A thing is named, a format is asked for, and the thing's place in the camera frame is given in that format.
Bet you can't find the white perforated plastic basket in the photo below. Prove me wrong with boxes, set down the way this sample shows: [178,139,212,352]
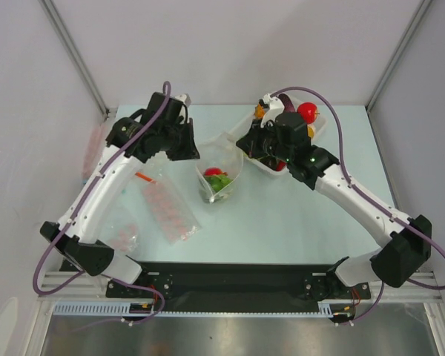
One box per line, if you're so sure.
[228,94,327,177]

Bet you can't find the red toy tomato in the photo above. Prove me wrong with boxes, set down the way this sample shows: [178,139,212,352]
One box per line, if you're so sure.
[203,167,225,176]

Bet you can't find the aluminium frame post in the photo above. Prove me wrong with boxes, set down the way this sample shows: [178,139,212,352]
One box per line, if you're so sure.
[365,0,435,114]
[38,0,109,120]

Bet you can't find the red toy apple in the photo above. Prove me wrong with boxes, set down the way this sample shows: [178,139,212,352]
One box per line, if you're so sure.
[297,102,319,124]

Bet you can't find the clear white-dotted zip bag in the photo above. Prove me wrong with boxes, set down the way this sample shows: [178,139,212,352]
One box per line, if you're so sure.
[195,133,244,204]

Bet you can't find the white slotted cable duct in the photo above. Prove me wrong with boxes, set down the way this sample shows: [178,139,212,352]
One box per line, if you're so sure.
[53,301,352,318]

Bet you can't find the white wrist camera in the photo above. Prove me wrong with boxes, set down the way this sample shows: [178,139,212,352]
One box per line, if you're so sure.
[258,94,284,128]
[175,93,191,108]

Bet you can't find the purple toy eggplant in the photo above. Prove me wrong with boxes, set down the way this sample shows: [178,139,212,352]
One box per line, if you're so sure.
[277,93,297,113]

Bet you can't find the clear bag red dots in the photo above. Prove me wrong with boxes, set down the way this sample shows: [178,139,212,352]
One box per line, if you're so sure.
[142,180,201,244]

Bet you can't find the yellow toy lemon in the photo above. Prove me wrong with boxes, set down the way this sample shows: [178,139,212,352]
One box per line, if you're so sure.
[307,125,316,139]

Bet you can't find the red toy chili pepper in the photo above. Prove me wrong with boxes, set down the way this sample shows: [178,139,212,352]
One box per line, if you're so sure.
[276,161,286,171]

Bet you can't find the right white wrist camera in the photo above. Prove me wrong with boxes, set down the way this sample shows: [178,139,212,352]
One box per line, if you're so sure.
[258,94,284,128]

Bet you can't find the orange toy pineapple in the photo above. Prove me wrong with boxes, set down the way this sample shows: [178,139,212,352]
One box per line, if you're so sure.
[254,105,266,119]

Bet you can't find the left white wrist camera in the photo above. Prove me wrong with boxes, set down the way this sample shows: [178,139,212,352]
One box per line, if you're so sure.
[175,93,191,108]

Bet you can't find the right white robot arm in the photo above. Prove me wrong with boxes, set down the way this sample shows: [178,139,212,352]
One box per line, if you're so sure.
[236,112,432,297]

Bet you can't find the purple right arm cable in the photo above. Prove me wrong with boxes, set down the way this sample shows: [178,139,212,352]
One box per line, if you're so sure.
[268,87,445,327]

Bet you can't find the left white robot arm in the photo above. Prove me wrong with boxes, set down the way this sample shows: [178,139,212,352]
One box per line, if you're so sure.
[40,92,200,297]

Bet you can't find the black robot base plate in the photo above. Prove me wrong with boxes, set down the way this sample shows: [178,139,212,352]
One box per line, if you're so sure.
[105,262,371,314]

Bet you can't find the right aluminium frame post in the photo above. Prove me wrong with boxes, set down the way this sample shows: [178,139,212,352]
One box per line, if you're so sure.
[365,0,435,114]

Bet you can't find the green toy bell pepper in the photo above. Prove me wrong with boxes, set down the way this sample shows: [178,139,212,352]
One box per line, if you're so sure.
[205,174,232,193]

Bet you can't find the clear bag pink dots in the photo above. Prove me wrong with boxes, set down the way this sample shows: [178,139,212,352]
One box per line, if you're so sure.
[105,223,139,254]

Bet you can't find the left aluminium frame post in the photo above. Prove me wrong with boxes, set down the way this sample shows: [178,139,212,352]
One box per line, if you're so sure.
[38,0,109,120]

